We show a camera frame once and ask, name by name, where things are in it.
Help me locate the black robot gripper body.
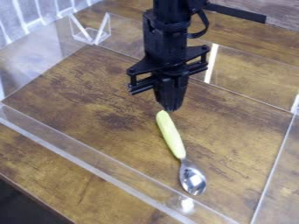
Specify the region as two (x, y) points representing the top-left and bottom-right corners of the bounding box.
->
(126, 8), (210, 95)

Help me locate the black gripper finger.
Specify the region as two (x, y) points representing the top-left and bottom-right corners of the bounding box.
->
(154, 78), (174, 111)
(174, 75), (190, 110)

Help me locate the green handled metal spoon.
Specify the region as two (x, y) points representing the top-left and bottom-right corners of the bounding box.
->
(155, 110), (207, 195)

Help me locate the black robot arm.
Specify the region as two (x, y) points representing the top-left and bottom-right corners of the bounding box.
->
(126, 0), (211, 111)

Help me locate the black bar at table edge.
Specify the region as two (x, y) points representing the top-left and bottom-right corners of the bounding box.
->
(204, 3), (267, 24)

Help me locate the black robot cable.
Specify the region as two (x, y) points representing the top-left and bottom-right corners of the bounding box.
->
(186, 8), (211, 40)

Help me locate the clear acrylic triangular bracket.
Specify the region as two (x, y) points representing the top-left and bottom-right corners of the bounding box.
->
(69, 13), (111, 46)

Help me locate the clear acrylic tray enclosure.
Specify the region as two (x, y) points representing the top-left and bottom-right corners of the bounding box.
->
(0, 14), (299, 224)

